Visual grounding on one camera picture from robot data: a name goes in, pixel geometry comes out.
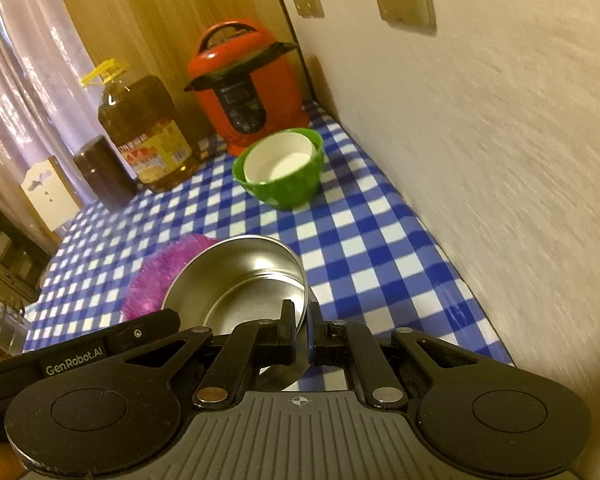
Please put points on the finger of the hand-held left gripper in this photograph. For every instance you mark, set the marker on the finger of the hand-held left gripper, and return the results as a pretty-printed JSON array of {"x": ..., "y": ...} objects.
[{"x": 140, "y": 330}]

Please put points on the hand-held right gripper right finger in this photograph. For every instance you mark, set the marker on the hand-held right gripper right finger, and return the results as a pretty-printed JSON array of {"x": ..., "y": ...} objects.
[{"x": 316, "y": 340}]

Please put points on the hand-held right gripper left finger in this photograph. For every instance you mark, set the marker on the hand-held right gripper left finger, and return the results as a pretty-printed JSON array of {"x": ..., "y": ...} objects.
[{"x": 291, "y": 332}]

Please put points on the pink transparent plastic plate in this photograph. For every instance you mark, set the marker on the pink transparent plastic plate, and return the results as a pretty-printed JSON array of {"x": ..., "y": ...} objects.
[{"x": 155, "y": 280}]

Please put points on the stainless steel bowl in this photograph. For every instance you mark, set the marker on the stainless steel bowl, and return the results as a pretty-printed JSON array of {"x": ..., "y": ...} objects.
[{"x": 240, "y": 270}]

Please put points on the green plastic bowl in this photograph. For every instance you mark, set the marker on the green plastic bowl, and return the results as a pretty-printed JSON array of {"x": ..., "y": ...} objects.
[{"x": 290, "y": 192}]

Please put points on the white plastic bowl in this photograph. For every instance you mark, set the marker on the white plastic bowl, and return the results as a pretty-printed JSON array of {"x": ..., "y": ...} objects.
[{"x": 280, "y": 160}]

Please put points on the glass jar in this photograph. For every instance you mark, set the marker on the glass jar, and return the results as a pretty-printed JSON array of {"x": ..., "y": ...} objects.
[{"x": 0, "y": 325}]

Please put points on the blue white checkered tablecloth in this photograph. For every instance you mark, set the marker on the blue white checkered tablecloth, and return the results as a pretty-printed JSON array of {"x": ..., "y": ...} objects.
[{"x": 380, "y": 260}]

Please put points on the dark wooden cabinet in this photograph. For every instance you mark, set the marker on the dark wooden cabinet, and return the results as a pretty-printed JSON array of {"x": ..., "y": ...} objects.
[{"x": 5, "y": 250}]

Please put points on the dark brown jar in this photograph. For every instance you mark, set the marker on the dark brown jar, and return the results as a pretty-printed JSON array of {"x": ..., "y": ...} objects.
[{"x": 105, "y": 175}]

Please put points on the white wooden chair back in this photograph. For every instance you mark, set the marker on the white wooden chair back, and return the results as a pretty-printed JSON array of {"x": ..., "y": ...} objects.
[{"x": 50, "y": 195}]

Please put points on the large cooking oil bottle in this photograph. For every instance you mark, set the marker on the large cooking oil bottle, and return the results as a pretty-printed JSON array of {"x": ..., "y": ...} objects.
[{"x": 145, "y": 130}]

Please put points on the red electric pressure cooker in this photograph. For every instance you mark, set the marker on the red electric pressure cooker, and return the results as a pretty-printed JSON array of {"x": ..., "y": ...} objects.
[{"x": 245, "y": 95}]

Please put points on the sheer pale curtain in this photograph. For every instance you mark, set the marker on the sheer pale curtain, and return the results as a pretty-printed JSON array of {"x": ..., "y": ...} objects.
[{"x": 25, "y": 70}]

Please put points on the tan curtain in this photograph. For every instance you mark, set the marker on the tan curtain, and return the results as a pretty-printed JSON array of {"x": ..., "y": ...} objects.
[{"x": 155, "y": 10}]

